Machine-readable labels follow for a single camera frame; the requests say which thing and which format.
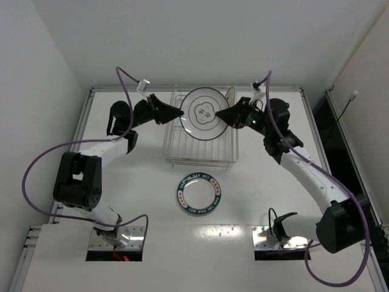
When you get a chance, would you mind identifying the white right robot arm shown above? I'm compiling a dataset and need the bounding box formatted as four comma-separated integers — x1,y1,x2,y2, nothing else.
216,97,370,254

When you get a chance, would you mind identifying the orange sunburst plate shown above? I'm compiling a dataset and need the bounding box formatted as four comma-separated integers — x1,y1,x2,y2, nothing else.
224,86,236,107

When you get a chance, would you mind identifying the silver wire dish rack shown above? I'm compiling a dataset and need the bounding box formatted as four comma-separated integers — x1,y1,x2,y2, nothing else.
164,86,239,169

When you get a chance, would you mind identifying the black hanging usb cable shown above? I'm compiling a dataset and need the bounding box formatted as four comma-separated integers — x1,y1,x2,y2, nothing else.
336,90,359,124

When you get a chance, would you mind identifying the teal rimmed text plate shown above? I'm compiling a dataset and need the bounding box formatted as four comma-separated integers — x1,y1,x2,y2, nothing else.
176,172,222,216

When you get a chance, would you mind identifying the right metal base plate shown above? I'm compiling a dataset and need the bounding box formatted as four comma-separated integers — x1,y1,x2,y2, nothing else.
251,226,308,252

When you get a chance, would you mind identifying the aluminium table frame rail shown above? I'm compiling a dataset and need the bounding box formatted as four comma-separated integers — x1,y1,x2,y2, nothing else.
63,86,384,228

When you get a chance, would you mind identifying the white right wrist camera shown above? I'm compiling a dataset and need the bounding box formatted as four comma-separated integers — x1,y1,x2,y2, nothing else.
250,79,267,103

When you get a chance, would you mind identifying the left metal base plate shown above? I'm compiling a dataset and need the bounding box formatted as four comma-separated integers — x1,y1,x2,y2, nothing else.
88,226,146,251

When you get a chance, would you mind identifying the metal base plate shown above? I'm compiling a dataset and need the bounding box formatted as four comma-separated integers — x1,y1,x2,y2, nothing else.
251,226,308,252
88,226,146,251

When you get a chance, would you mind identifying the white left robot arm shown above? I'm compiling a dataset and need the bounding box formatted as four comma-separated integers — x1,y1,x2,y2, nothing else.
53,94,183,248

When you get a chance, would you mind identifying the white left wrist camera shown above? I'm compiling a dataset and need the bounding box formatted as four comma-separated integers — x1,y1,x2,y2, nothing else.
137,79,150,93

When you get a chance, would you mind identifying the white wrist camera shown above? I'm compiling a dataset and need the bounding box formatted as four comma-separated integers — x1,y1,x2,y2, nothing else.
137,79,150,93
250,79,267,103

